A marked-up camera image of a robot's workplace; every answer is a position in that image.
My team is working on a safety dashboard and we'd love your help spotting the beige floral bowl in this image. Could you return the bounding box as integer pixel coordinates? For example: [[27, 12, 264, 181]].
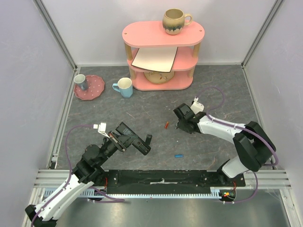
[[143, 71, 175, 84]]

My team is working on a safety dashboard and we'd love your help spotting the pink dotted plate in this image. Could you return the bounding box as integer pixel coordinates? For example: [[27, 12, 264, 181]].
[[74, 75, 105, 101]]

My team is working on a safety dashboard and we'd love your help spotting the aluminium frame post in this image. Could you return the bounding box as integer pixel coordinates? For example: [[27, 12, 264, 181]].
[[33, 0, 79, 69], [241, 0, 285, 68]]

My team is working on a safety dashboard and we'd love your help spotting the white square plate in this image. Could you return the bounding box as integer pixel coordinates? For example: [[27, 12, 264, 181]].
[[131, 47, 178, 72]]

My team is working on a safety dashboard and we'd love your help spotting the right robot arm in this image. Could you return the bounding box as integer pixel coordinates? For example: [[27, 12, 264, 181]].
[[174, 104, 276, 186]]

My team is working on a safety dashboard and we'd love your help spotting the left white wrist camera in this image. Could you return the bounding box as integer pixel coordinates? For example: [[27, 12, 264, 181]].
[[93, 122, 108, 137]]

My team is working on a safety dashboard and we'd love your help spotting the light blue mug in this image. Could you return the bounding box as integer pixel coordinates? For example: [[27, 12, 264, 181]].
[[112, 78, 133, 98]]

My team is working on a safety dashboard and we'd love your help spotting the grey slotted cable duct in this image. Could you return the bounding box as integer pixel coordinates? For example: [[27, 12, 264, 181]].
[[44, 186, 237, 199]]

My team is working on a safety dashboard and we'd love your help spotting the right aluminium frame post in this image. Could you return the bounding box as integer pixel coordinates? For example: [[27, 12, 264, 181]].
[[241, 0, 285, 68]]

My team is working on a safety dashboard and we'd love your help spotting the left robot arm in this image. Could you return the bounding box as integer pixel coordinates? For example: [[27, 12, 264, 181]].
[[25, 132, 144, 227]]

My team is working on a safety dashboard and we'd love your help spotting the aluminium front rail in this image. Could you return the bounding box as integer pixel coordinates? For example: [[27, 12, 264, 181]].
[[34, 169, 292, 189]]

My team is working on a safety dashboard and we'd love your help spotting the pink three-tier shelf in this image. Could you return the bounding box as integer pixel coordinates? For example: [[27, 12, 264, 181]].
[[122, 21, 205, 91]]

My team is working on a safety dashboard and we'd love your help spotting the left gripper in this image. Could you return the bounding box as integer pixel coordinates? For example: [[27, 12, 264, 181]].
[[97, 131, 138, 166]]

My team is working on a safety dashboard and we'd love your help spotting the left aluminium frame post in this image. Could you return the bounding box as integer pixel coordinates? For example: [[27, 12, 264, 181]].
[[33, 0, 79, 69]]

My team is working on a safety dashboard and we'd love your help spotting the grey small mug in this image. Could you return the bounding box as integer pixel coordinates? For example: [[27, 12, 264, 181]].
[[73, 74, 89, 91]]

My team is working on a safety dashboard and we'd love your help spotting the beige ceramic mug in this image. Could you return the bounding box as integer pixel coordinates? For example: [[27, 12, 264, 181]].
[[162, 9, 193, 35]]

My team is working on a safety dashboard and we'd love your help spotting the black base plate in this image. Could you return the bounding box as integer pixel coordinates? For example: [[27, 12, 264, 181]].
[[95, 170, 246, 188]]

